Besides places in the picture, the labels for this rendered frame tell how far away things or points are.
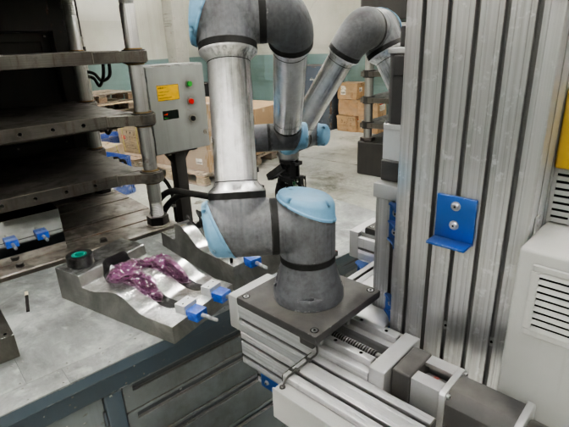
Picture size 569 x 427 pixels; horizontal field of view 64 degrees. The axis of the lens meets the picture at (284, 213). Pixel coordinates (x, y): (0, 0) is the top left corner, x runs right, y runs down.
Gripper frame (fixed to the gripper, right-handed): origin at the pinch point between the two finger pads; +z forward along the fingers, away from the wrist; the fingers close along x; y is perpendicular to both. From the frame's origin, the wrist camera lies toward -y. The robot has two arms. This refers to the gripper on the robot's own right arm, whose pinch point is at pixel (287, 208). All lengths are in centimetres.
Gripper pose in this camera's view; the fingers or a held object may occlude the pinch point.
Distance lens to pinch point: 173.4
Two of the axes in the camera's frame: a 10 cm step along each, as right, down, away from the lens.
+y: 6.6, 2.4, -7.1
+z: 0.4, 9.3, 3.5
